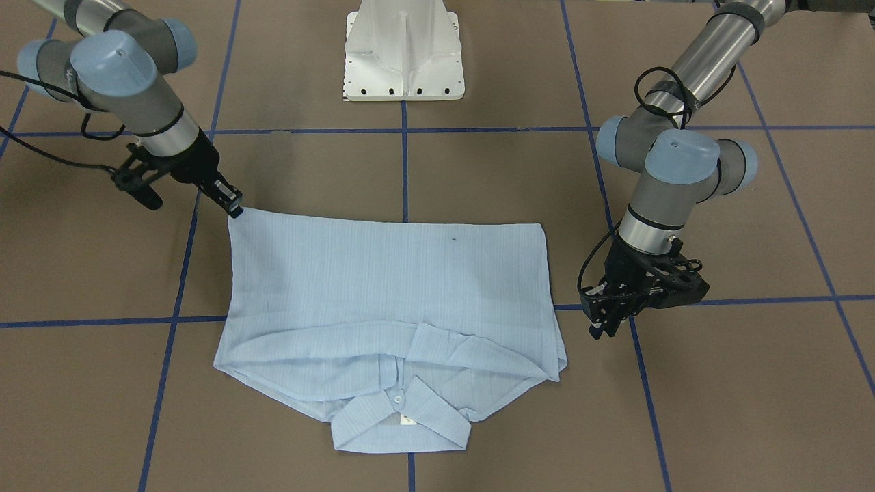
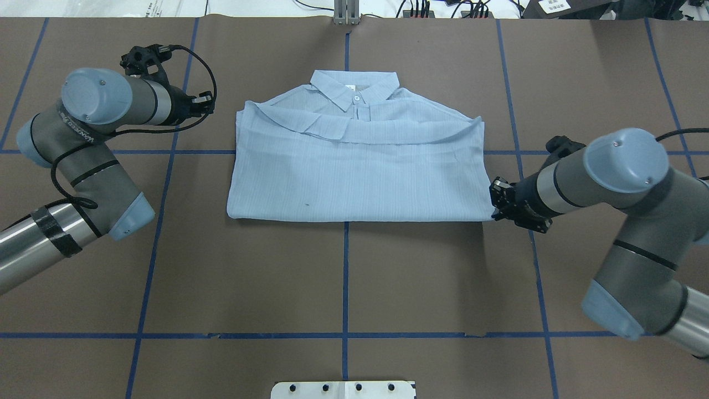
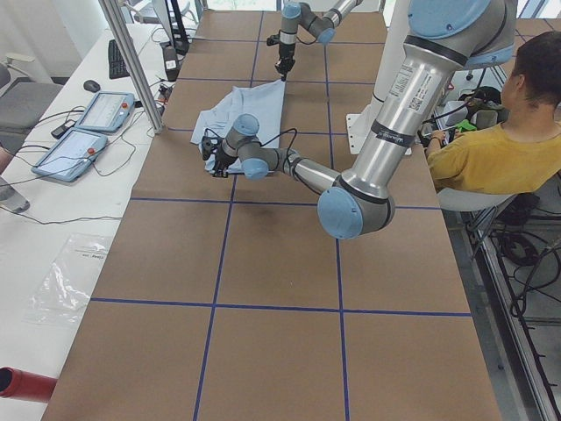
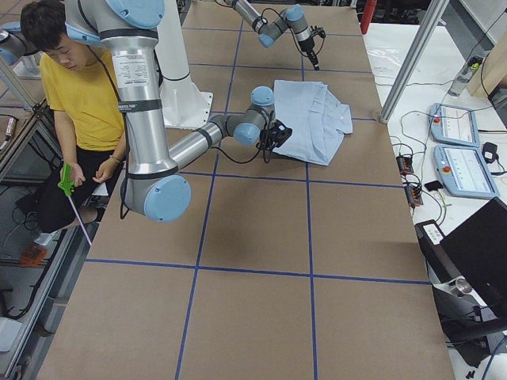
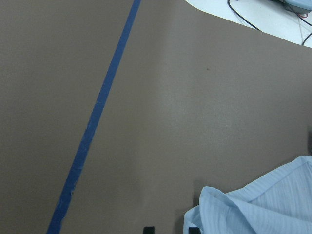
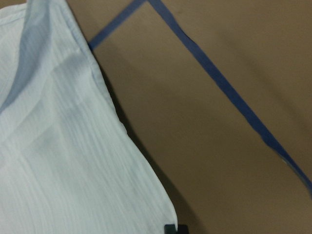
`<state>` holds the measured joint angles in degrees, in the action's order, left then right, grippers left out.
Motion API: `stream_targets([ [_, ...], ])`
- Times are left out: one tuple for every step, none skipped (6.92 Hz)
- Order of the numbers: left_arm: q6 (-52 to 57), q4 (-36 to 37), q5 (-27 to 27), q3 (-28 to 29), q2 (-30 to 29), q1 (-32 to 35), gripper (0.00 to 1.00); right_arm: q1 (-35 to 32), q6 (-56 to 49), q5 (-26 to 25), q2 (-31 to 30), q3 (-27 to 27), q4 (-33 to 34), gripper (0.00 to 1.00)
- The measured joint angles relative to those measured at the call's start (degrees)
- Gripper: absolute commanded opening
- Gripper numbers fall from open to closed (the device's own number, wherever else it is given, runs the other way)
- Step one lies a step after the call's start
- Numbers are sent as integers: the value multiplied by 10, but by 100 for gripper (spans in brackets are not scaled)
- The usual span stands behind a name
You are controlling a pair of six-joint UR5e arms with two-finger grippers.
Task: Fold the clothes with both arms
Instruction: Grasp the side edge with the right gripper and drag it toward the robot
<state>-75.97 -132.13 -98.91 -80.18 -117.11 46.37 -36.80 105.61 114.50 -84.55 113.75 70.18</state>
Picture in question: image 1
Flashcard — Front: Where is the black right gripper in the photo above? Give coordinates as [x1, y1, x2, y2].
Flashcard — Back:
[171, 130, 243, 219]

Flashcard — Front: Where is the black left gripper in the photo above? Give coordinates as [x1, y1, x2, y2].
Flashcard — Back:
[579, 232, 684, 340]

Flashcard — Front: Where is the light blue button shirt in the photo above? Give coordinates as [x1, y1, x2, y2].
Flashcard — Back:
[215, 208, 567, 454]

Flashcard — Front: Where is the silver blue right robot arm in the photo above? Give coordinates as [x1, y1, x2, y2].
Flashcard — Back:
[18, 1, 243, 218]

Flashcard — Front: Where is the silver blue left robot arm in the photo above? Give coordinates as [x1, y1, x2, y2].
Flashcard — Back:
[578, 1, 790, 339]

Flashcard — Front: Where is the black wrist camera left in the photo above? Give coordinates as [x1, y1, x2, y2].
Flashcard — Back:
[646, 255, 710, 309]

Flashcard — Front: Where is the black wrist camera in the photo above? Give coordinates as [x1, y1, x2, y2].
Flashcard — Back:
[111, 143, 163, 210]
[646, 255, 710, 309]

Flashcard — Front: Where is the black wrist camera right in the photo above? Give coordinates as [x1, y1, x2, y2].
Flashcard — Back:
[111, 143, 163, 210]

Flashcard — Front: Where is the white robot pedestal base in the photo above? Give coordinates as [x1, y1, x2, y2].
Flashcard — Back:
[343, 1, 466, 102]

